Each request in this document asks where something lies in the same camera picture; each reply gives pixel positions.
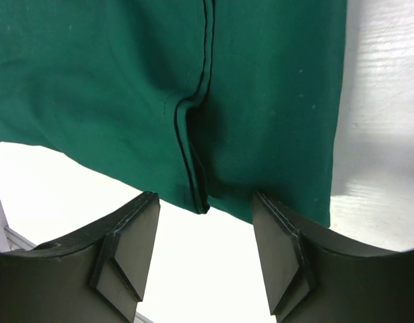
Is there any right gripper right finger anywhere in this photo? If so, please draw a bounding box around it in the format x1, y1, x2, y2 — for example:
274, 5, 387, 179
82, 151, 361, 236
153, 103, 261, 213
252, 192, 414, 322

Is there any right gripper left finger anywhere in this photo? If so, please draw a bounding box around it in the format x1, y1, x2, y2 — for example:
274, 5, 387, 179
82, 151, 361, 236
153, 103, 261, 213
0, 192, 160, 322

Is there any green surgical cloth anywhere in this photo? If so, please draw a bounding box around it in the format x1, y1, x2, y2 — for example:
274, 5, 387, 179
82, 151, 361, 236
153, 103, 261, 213
0, 1, 347, 225

